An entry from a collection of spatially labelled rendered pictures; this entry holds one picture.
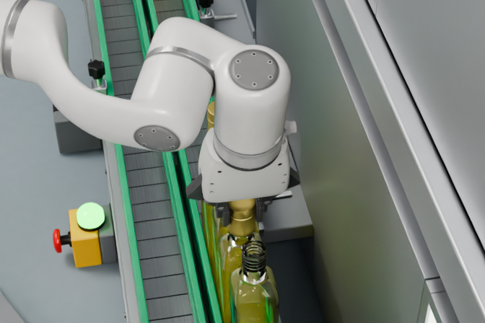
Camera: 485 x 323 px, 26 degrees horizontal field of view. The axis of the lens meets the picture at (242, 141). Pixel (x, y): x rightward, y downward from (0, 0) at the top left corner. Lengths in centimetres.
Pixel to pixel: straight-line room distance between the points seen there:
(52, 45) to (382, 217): 38
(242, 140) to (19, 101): 105
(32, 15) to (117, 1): 101
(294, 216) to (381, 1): 59
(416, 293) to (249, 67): 27
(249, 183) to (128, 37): 85
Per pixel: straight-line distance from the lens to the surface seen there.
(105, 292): 172
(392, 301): 113
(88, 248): 171
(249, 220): 127
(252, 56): 104
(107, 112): 101
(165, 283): 155
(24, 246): 180
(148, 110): 100
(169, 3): 206
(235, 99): 102
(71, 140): 192
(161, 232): 162
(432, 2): 97
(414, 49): 103
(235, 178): 116
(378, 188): 111
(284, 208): 165
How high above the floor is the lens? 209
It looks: 43 degrees down
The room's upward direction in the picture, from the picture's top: straight up
